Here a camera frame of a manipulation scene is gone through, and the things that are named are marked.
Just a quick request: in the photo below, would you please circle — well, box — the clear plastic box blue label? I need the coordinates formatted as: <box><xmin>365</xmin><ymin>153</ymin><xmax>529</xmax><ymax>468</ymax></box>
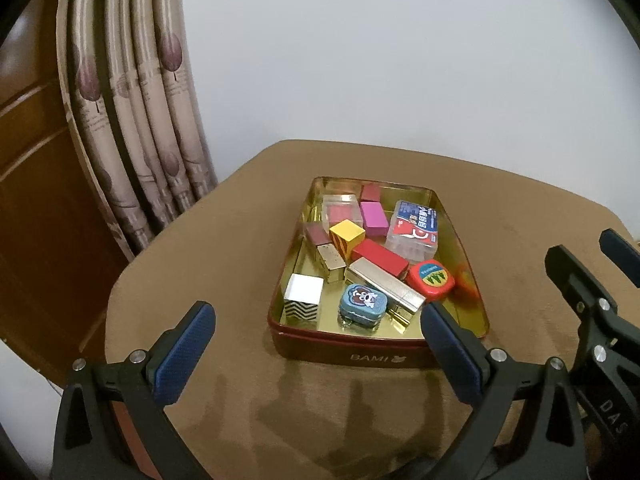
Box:
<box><xmin>386</xmin><ymin>200</ymin><xmax>442</xmax><ymax>263</ymax></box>

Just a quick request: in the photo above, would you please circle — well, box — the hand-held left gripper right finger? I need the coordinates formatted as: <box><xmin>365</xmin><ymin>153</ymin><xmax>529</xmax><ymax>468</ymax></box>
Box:
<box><xmin>420</xmin><ymin>302</ymin><xmax>588</xmax><ymax>480</ymax></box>

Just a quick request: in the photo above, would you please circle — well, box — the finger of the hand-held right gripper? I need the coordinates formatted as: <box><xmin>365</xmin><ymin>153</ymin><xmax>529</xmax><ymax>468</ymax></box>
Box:
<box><xmin>544</xmin><ymin>244</ymin><xmax>621</xmax><ymax>396</ymax></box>
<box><xmin>600</xmin><ymin>228</ymin><xmax>640</xmax><ymax>288</ymax></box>

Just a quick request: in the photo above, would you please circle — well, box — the magenta block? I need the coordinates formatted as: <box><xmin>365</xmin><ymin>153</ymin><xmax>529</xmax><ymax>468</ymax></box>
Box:
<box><xmin>360</xmin><ymin>202</ymin><xmax>388</xmax><ymax>237</ymax></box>

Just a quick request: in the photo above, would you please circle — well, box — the brown tablecloth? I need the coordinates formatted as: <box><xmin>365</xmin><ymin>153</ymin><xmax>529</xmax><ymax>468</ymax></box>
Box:
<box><xmin>104</xmin><ymin>139</ymin><xmax>640</xmax><ymax>480</ymax></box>

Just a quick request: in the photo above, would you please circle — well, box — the long silver bar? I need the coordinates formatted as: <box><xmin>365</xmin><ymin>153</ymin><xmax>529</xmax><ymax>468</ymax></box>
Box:
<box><xmin>345</xmin><ymin>257</ymin><xmax>427</xmax><ymax>326</ymax></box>

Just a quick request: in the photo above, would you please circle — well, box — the gold block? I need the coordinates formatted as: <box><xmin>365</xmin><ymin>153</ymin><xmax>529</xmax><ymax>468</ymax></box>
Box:
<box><xmin>316</xmin><ymin>242</ymin><xmax>347</xmax><ymax>283</ymax></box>

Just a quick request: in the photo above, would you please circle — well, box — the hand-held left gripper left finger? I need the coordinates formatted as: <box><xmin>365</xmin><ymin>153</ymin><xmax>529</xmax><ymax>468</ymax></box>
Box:
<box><xmin>50</xmin><ymin>301</ymin><xmax>218</xmax><ymax>480</ymax></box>

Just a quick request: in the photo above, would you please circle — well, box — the red tin box gold inside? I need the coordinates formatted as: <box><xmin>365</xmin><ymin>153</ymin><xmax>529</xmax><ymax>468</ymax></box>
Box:
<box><xmin>266</xmin><ymin>176</ymin><xmax>491</xmax><ymax>368</ymax></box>

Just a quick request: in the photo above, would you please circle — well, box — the small blue tin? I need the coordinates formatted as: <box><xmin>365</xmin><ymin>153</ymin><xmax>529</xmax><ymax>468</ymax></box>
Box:
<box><xmin>339</xmin><ymin>283</ymin><xmax>390</xmax><ymax>332</ymax></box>

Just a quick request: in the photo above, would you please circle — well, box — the red round tin green label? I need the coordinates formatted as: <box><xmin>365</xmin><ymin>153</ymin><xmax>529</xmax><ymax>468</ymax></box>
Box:
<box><xmin>406</xmin><ymin>259</ymin><xmax>457</xmax><ymax>302</ymax></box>

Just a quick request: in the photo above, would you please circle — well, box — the clear box with red insert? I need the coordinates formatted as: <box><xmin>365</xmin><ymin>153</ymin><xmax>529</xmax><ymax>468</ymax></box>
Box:
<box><xmin>322</xmin><ymin>195</ymin><xmax>363</xmax><ymax>233</ymax></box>

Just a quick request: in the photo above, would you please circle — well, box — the beige patterned curtain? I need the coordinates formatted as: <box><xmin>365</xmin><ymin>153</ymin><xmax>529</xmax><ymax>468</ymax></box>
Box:
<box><xmin>56</xmin><ymin>0</ymin><xmax>218</xmax><ymax>261</ymax></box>

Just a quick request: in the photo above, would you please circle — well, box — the silver cube with zigzag stripes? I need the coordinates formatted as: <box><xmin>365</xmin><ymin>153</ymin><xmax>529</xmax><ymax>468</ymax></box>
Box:
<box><xmin>282</xmin><ymin>273</ymin><xmax>325</xmax><ymax>322</ymax></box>

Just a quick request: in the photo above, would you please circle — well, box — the long red block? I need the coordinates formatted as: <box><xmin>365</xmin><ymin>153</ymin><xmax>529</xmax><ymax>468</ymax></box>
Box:
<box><xmin>351</xmin><ymin>238</ymin><xmax>410</xmax><ymax>280</ymax></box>

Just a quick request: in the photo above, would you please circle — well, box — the brown wooden door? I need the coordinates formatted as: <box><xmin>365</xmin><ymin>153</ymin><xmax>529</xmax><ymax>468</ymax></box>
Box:
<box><xmin>0</xmin><ymin>0</ymin><xmax>133</xmax><ymax>386</ymax></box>

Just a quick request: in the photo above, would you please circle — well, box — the yellow cube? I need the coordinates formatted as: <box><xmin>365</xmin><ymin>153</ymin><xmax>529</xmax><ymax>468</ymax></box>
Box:
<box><xmin>329</xmin><ymin>220</ymin><xmax>367</xmax><ymax>259</ymax></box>

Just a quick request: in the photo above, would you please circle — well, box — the maroon block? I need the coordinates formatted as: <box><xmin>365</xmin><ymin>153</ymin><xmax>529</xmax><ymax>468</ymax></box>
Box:
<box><xmin>306</xmin><ymin>222</ymin><xmax>332</xmax><ymax>247</ymax></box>

